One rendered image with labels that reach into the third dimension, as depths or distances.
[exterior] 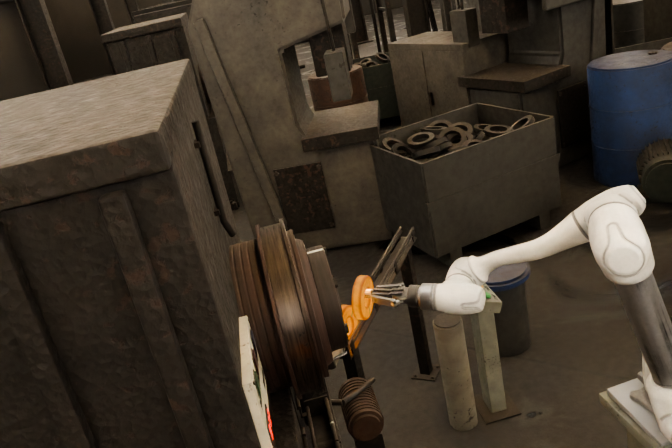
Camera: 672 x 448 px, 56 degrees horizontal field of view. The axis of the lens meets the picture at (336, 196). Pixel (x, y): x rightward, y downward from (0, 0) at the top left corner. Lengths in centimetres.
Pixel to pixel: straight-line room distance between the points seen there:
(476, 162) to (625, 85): 129
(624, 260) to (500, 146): 239
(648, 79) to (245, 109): 270
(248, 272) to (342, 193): 289
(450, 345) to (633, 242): 110
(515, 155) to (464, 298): 216
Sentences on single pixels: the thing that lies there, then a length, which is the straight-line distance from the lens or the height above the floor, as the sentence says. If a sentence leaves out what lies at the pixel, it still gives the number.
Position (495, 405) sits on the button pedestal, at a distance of 294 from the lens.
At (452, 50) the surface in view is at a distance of 549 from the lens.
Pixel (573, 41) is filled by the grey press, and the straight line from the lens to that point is 536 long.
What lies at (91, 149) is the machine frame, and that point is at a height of 175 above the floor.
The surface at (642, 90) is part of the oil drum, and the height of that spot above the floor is 72.
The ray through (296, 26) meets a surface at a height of 160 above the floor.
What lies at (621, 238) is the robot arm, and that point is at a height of 116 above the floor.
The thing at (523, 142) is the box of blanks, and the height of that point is 65.
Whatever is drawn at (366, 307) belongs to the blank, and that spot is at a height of 81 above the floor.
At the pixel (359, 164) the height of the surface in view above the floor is 62.
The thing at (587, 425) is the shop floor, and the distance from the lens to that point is 291.
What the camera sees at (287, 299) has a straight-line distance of 149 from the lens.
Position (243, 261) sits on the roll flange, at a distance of 158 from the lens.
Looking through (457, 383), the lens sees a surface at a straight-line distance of 274.
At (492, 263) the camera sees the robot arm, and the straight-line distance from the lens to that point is 219.
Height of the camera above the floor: 194
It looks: 20 degrees down
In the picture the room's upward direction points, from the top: 12 degrees counter-clockwise
